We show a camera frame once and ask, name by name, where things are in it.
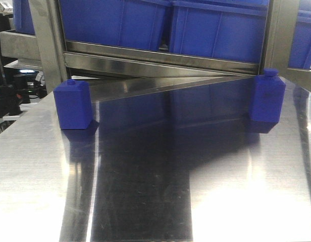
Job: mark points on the blue block part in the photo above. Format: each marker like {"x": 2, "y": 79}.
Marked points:
{"x": 74, "y": 108}
{"x": 266, "y": 101}

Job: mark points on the stainless steel shelf rack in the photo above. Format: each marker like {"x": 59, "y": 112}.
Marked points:
{"x": 48, "y": 51}

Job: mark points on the blue bin behind left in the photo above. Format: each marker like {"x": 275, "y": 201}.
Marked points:
{"x": 133, "y": 24}

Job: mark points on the blue bin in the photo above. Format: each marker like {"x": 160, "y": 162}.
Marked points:
{"x": 300, "y": 55}
{"x": 133, "y": 24}
{"x": 22, "y": 17}
{"x": 216, "y": 29}

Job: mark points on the blue bin behind right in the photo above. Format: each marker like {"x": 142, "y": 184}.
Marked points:
{"x": 216, "y": 29}

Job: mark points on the black equipment in background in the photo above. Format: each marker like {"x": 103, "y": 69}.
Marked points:
{"x": 25, "y": 86}

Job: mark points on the blue bin far right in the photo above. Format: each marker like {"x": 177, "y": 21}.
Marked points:
{"x": 300, "y": 55}

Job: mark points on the blue bin far left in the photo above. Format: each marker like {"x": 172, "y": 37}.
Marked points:
{"x": 22, "y": 17}

